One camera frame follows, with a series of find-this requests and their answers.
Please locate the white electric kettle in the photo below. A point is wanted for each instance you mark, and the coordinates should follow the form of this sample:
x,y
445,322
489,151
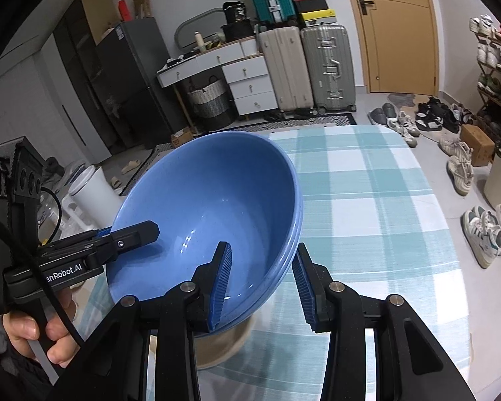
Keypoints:
x,y
89,204

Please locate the cream plate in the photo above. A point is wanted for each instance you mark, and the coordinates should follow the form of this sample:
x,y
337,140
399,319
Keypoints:
x,y
214,349

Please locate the wooden door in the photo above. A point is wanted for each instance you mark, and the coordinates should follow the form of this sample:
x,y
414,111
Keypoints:
x,y
399,45

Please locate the small cardboard box by rug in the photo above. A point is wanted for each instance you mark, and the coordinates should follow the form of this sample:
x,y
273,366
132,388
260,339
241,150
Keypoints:
x,y
181,137

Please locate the wooden shoe rack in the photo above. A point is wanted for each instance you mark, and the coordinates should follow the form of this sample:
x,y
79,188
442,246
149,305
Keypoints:
x,y
488,36

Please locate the woven laundry basket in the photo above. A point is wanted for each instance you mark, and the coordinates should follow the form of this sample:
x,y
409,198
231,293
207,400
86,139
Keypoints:
x,y
211,102

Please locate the white drawer dresser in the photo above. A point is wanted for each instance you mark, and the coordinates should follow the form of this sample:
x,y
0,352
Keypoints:
x,y
244,69

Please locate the beige hard suitcase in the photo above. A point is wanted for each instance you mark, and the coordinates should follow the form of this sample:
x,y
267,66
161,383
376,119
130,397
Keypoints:
x,y
288,69

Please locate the small brown cardboard box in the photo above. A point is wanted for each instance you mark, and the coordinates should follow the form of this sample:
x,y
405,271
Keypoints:
x,y
480,143

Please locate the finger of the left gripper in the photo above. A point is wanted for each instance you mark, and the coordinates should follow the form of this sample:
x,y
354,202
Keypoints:
x,y
111,244

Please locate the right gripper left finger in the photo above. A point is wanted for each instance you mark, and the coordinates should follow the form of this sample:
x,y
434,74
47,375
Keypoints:
x,y
191,307

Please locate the silver aluminium suitcase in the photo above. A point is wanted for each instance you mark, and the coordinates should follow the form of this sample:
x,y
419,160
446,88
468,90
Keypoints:
x,y
331,71

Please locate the blue bowl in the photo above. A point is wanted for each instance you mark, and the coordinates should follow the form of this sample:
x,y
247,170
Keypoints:
x,y
234,187

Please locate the teal plaid tablecloth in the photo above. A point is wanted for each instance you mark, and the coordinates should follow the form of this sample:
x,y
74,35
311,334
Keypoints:
x,y
370,217

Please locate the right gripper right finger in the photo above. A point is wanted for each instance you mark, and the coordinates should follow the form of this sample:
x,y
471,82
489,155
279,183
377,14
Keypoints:
x,y
331,307

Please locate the black cabinet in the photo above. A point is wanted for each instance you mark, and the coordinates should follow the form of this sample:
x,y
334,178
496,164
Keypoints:
x,y
112,65

